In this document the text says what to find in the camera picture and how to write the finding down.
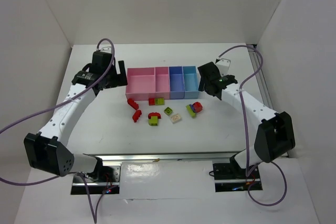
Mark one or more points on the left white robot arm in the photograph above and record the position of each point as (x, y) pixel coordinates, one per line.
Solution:
(47, 149)

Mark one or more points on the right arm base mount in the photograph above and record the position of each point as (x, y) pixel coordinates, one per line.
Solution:
(228, 180)

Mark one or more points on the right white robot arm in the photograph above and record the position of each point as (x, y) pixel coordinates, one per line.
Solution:
(274, 135)

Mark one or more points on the purple lego plate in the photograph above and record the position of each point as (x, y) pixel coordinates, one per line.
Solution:
(193, 109)

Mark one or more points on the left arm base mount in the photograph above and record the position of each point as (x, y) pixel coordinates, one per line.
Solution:
(109, 179)

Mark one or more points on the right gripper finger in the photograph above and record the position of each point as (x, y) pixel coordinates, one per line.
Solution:
(202, 84)
(215, 91)

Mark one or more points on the narrow pink container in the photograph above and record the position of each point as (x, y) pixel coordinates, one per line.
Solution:
(162, 82)

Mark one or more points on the long red lego brick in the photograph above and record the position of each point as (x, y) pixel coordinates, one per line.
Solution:
(132, 104)

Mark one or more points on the green square lego brick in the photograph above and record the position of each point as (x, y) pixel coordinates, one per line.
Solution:
(168, 111)

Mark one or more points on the red square lego brick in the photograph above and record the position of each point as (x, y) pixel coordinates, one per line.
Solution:
(151, 101)

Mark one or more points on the front aluminium rail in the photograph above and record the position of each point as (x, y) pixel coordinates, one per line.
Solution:
(190, 156)

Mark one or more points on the blue purple container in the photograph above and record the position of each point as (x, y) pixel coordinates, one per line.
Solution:
(177, 88)

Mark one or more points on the white tan lego brick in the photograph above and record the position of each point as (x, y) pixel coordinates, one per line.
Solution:
(175, 118)

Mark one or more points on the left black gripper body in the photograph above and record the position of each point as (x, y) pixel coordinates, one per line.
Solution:
(118, 75)

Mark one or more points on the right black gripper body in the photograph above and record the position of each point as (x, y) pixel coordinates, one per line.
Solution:
(207, 77)

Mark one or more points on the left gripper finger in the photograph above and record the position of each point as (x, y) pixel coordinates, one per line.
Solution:
(110, 80)
(122, 76)

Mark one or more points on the long green lego brick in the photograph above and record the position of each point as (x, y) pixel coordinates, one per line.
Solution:
(191, 111)

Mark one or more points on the large pink container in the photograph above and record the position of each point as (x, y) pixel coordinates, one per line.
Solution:
(141, 84)

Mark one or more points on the red curved lego brick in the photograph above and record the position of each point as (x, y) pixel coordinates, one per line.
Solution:
(152, 114)

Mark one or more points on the light blue container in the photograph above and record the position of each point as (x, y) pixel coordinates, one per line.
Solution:
(190, 82)

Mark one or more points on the red flower lego brick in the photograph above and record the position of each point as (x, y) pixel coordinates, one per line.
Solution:
(198, 107)

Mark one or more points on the green printed lego brick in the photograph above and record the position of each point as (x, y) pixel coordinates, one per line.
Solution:
(159, 101)

